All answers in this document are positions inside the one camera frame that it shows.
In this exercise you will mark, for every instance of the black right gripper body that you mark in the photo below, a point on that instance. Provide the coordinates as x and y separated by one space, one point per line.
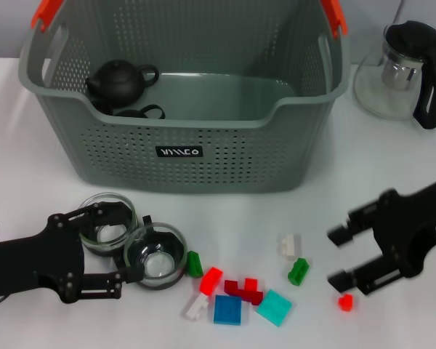
410 225

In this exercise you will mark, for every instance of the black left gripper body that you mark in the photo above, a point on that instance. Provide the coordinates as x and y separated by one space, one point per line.
32 261

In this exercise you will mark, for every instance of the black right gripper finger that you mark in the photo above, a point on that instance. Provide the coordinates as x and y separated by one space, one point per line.
370 276
356 223

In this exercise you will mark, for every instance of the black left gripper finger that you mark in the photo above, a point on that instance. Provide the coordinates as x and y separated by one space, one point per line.
94 214
101 285

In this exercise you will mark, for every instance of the white toy brick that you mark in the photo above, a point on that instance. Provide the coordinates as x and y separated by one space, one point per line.
195 307
290 246

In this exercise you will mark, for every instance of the small black clay teacup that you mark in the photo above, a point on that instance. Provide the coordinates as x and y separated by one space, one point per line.
102 107

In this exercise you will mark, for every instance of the grey perforated storage basket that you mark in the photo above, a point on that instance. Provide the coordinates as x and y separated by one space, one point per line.
203 160

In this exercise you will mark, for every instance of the small red toy brick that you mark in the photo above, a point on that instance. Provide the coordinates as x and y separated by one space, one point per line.
346 302

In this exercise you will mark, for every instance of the green toy brick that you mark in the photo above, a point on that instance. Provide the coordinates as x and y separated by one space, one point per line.
298 272
195 265

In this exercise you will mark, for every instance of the teal flat toy brick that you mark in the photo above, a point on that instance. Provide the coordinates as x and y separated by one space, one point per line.
274 308

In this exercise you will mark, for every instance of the dark red toy brick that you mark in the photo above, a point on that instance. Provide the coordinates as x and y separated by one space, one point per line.
255 296
233 288

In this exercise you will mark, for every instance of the blue flat toy brick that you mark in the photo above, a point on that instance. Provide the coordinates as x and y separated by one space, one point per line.
227 309

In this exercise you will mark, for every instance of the black clay teapot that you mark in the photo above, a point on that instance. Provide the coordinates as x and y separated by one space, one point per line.
118 81

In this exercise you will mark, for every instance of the glass teapot with black lid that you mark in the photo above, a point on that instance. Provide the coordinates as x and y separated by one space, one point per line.
385 83

